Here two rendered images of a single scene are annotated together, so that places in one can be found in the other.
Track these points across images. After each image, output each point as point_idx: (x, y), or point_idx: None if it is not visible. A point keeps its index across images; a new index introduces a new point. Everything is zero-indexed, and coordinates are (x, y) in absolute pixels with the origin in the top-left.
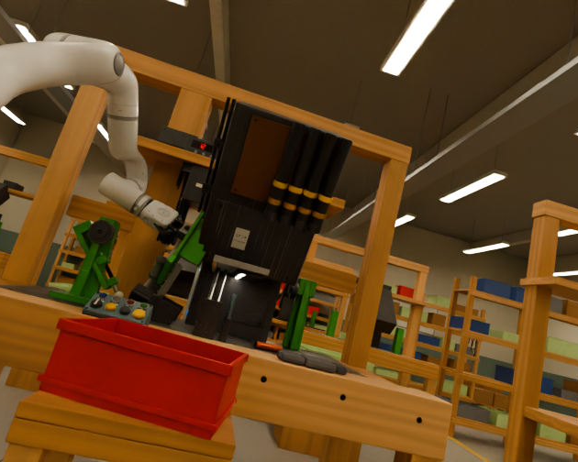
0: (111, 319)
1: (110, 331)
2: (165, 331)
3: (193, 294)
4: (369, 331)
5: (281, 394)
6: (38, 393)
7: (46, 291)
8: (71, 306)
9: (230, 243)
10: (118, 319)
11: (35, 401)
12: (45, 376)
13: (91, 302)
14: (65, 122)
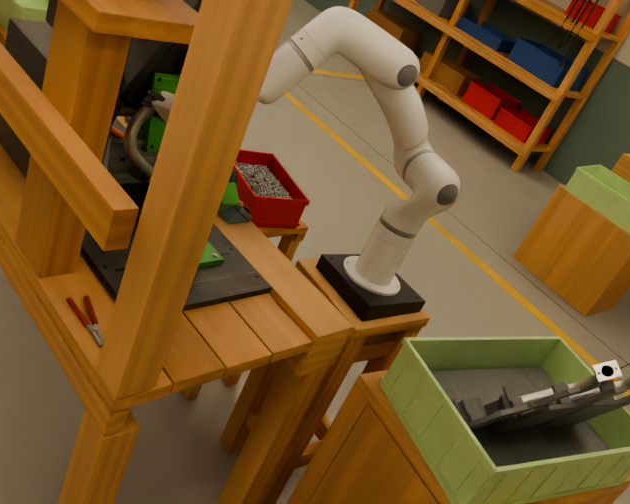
0: (264, 196)
1: (257, 203)
2: (242, 176)
3: (104, 155)
4: None
5: None
6: (298, 227)
7: (194, 283)
8: (236, 235)
9: None
10: (255, 195)
11: (303, 224)
12: (298, 222)
13: (249, 211)
14: (256, 100)
